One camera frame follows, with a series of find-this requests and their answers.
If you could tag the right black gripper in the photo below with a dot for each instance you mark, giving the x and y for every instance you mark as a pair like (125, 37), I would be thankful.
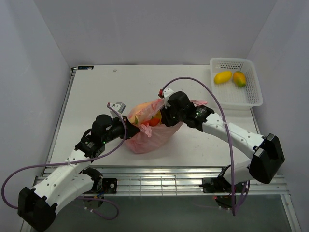
(165, 119)

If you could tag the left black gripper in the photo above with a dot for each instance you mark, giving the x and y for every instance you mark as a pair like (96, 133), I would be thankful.
(132, 130)

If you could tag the pink plastic bag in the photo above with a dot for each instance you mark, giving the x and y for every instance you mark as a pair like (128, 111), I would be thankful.
(149, 138)

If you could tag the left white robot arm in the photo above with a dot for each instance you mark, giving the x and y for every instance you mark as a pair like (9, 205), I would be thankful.
(39, 205)

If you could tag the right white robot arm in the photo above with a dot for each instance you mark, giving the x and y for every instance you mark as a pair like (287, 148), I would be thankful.
(264, 152)

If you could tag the yellow fake fruit in bag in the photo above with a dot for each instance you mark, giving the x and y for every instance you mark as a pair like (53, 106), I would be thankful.
(157, 115)

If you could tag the red orange fake fruit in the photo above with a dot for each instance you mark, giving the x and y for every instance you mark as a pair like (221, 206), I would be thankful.
(152, 122)

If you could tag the yellow green fake mango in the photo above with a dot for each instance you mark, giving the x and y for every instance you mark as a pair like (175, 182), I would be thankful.
(239, 79)

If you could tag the white plastic basket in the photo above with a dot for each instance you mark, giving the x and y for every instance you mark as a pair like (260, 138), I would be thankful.
(235, 84)

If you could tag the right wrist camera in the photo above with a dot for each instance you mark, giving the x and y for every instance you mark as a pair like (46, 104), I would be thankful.
(165, 95)

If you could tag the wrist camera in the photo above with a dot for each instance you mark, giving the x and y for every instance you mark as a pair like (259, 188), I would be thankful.
(165, 95)
(118, 107)

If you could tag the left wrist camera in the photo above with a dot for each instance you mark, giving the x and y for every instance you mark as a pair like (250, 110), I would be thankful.
(118, 107)

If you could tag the aluminium frame rail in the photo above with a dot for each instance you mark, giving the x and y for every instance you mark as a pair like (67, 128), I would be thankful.
(172, 200)

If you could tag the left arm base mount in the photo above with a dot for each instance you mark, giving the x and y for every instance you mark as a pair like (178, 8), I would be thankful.
(100, 187)

